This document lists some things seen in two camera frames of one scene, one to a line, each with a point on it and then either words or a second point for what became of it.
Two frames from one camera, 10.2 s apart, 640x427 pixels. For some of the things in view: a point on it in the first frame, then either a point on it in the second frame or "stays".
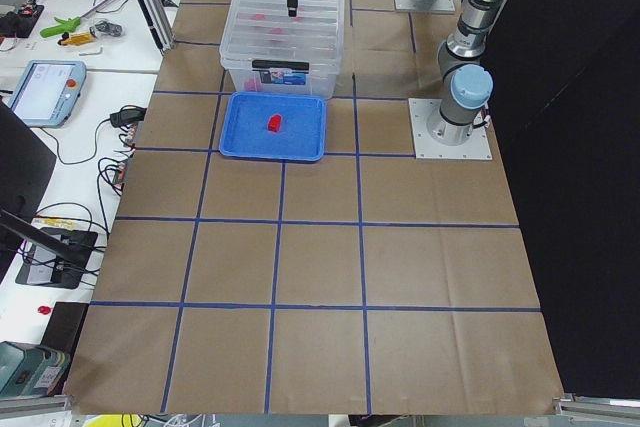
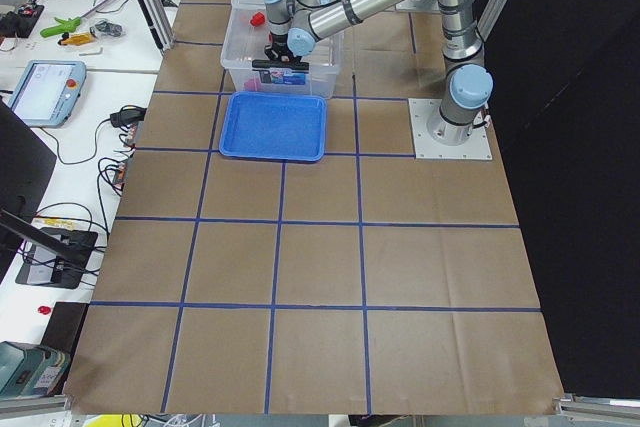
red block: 274,123 to 258,19
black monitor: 26,167 stays
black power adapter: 128,117 stays
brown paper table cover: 368,282 stays
